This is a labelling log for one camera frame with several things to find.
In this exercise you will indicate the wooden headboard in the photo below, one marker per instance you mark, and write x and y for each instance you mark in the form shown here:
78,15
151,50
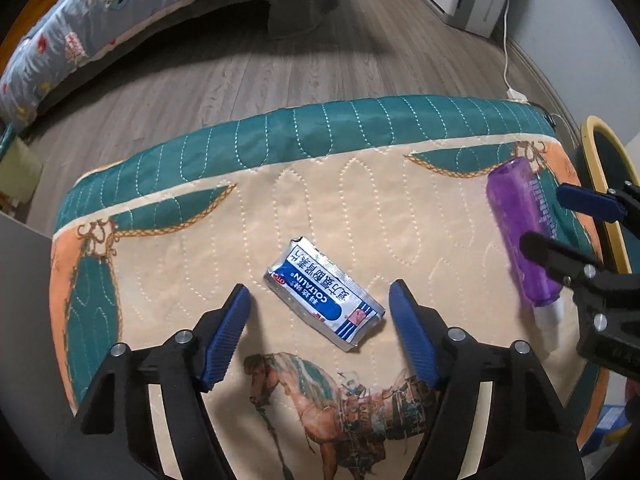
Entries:
35,12

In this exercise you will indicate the purple plastic packet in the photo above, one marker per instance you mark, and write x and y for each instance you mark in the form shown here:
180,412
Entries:
520,220

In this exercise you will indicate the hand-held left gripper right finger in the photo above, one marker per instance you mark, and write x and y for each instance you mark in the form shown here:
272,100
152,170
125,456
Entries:
412,335

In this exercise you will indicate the silver foil medicine sachet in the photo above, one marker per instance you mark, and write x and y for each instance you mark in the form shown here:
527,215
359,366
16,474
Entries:
320,295

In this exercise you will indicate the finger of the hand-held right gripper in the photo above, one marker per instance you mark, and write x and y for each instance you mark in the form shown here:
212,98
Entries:
560,257
590,202

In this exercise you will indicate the white power strip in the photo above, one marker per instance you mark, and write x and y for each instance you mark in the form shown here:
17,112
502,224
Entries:
517,95

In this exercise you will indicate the green waste bin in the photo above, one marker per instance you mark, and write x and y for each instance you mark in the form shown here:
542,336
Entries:
20,165

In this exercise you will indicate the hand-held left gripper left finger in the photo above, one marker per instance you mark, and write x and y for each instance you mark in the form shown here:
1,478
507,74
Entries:
227,335

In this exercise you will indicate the quilted teal orange mat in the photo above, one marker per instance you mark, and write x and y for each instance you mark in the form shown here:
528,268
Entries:
350,200

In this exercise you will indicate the blue and yellow box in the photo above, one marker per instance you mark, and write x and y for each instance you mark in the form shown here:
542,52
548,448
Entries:
615,420

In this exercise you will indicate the bed with floral duvet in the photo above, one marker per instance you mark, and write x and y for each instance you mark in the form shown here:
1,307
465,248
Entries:
75,25

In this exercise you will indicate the yellow rimmed blue bowl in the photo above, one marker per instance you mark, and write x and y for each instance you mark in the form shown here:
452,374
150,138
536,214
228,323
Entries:
600,170

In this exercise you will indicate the bed base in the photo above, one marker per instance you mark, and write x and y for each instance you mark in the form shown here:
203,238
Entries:
280,10

